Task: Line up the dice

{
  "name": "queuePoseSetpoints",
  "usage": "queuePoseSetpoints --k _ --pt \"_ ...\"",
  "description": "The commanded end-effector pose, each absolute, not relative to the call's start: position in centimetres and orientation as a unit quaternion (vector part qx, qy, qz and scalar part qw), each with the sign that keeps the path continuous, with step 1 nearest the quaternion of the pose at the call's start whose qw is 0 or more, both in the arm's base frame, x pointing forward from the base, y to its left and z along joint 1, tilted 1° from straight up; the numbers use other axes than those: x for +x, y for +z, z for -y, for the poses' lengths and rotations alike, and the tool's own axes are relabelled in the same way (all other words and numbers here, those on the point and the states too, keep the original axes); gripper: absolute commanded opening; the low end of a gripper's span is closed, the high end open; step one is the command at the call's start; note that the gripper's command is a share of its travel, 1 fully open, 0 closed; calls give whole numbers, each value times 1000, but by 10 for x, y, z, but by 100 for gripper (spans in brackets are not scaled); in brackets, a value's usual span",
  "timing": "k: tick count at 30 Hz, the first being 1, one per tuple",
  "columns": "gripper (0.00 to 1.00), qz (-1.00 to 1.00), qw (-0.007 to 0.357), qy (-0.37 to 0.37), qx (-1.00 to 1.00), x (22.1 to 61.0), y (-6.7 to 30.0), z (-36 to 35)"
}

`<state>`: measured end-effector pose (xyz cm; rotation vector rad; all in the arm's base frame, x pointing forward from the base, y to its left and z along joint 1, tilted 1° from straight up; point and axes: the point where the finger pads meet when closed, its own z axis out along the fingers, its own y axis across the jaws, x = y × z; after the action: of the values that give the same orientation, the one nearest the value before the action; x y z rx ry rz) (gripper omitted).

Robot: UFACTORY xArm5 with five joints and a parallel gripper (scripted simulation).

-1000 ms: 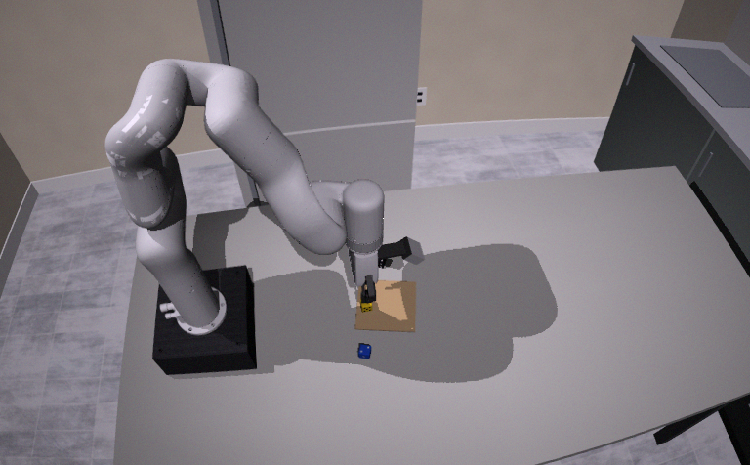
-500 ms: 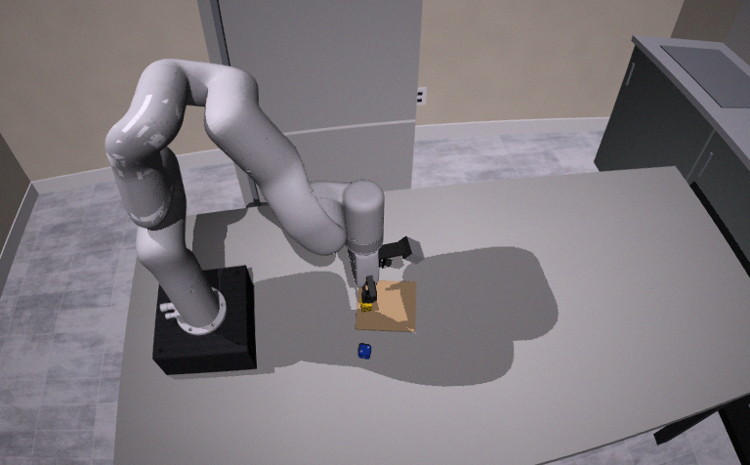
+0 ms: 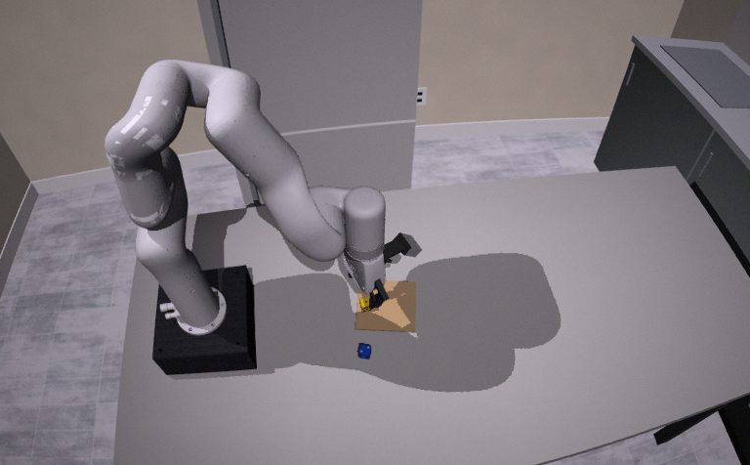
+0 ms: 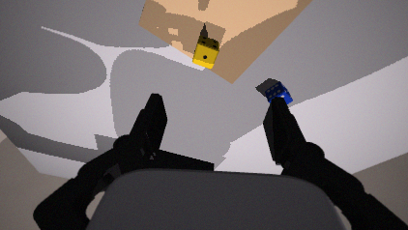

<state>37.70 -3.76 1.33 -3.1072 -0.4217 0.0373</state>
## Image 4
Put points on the tan flat square mat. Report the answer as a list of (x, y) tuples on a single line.
[(243, 28)]

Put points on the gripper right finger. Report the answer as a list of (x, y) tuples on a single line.
[(306, 160)]

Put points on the blue die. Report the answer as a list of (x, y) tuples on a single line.
[(278, 90)]

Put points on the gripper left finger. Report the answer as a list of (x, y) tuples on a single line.
[(65, 208)]

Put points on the yellow die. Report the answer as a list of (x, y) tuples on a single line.
[(206, 52)]

